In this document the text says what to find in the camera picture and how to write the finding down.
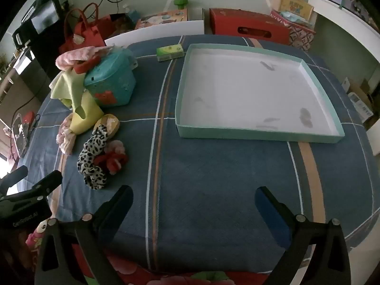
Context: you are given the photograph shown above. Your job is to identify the orange printed box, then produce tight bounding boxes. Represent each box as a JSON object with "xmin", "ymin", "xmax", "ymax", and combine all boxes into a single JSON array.
[{"xmin": 135, "ymin": 8, "xmax": 190, "ymax": 30}]

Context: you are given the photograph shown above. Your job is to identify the green tissue pack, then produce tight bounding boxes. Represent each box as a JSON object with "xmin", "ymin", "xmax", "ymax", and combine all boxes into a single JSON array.
[{"xmin": 156, "ymin": 44, "xmax": 185, "ymax": 62}]

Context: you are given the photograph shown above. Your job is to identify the beige paper bag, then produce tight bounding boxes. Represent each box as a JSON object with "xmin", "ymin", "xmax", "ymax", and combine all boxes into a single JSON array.
[{"xmin": 272, "ymin": 0, "xmax": 314, "ymax": 21}]

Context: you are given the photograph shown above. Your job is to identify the white shelf board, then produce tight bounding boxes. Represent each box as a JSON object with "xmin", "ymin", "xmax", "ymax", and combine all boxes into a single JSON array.
[{"xmin": 309, "ymin": 0, "xmax": 380, "ymax": 66}]

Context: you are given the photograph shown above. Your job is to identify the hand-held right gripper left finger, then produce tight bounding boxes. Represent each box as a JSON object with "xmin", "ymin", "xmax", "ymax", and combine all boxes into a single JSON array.
[{"xmin": 34, "ymin": 185, "xmax": 133, "ymax": 285}]

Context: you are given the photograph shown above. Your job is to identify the shallow teal cardboard box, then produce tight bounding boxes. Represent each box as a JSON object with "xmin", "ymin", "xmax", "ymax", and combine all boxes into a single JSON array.
[{"xmin": 175, "ymin": 43, "xmax": 345, "ymax": 144}]

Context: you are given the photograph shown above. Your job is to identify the patterned gift bag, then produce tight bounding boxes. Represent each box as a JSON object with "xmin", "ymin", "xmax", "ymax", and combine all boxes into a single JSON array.
[{"xmin": 270, "ymin": 9, "xmax": 316, "ymax": 51}]

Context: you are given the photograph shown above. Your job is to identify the light green cloth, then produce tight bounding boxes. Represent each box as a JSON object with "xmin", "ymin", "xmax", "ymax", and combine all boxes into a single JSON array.
[{"xmin": 50, "ymin": 71, "xmax": 90, "ymax": 107}]

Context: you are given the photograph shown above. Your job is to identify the teal cloth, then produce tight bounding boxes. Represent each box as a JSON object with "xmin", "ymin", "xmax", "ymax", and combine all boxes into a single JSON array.
[{"xmin": 84, "ymin": 48, "xmax": 137, "ymax": 107}]

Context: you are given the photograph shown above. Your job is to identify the pink frilly scrunchie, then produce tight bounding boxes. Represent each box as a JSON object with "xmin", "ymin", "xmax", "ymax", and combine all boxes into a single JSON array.
[{"xmin": 56, "ymin": 116, "xmax": 79, "ymax": 155}]

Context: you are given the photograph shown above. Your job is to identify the blue water bottle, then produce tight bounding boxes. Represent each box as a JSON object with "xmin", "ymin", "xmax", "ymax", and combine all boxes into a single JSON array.
[{"xmin": 125, "ymin": 4, "xmax": 140, "ymax": 21}]

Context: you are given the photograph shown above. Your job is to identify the pink knitted cloth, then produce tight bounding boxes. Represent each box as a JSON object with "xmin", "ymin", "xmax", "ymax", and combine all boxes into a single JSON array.
[{"xmin": 56, "ymin": 47, "xmax": 115, "ymax": 72}]

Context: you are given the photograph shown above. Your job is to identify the red cardboard box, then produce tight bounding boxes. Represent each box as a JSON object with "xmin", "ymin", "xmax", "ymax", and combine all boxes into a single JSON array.
[{"xmin": 209, "ymin": 8, "xmax": 293, "ymax": 46}]

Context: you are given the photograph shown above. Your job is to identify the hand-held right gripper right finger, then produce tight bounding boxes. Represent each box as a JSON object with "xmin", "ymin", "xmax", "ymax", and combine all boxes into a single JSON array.
[{"xmin": 255, "ymin": 186, "xmax": 355, "ymax": 285}]

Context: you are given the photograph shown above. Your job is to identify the leopard print scrunchie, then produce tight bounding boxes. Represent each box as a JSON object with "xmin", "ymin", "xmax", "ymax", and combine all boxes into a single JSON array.
[{"xmin": 78, "ymin": 125, "xmax": 109, "ymax": 190}]

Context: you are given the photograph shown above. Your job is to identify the blue plaid bed sheet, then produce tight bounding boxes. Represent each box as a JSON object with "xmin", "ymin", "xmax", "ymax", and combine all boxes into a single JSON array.
[{"xmin": 18, "ymin": 35, "xmax": 375, "ymax": 276}]

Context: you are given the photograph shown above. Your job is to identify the cardboard boxes on floor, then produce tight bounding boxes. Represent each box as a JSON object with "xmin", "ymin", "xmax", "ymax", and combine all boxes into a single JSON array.
[{"xmin": 341, "ymin": 77, "xmax": 375, "ymax": 125}]

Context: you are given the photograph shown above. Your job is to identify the red handbag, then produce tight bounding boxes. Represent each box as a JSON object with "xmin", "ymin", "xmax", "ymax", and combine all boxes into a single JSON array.
[{"xmin": 59, "ymin": 2, "xmax": 133, "ymax": 54}]

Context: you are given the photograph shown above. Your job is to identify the small pink scrunchie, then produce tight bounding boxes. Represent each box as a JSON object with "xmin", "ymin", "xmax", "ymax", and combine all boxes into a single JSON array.
[{"xmin": 107, "ymin": 140, "xmax": 125, "ymax": 155}]

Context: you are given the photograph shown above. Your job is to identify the black monitor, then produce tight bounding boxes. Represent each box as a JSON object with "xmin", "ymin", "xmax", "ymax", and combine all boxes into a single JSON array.
[{"xmin": 12, "ymin": 0, "xmax": 64, "ymax": 48}]

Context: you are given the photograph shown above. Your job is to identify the tan hair accessory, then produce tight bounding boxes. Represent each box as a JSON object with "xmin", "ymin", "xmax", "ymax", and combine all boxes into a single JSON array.
[{"xmin": 93, "ymin": 115, "xmax": 121, "ymax": 138}]

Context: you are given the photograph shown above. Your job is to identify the red scrunchie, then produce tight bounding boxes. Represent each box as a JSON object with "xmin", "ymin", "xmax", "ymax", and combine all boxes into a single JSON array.
[{"xmin": 95, "ymin": 153, "xmax": 129, "ymax": 176}]

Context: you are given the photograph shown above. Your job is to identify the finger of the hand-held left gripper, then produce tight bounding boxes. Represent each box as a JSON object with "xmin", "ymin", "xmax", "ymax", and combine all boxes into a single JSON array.
[
  {"xmin": 0, "ymin": 166, "xmax": 29, "ymax": 195},
  {"xmin": 14, "ymin": 171, "xmax": 63, "ymax": 200}
]

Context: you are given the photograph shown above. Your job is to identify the yellow cloth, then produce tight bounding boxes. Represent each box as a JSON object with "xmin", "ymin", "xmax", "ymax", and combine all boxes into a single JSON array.
[{"xmin": 71, "ymin": 90, "xmax": 104, "ymax": 135}]

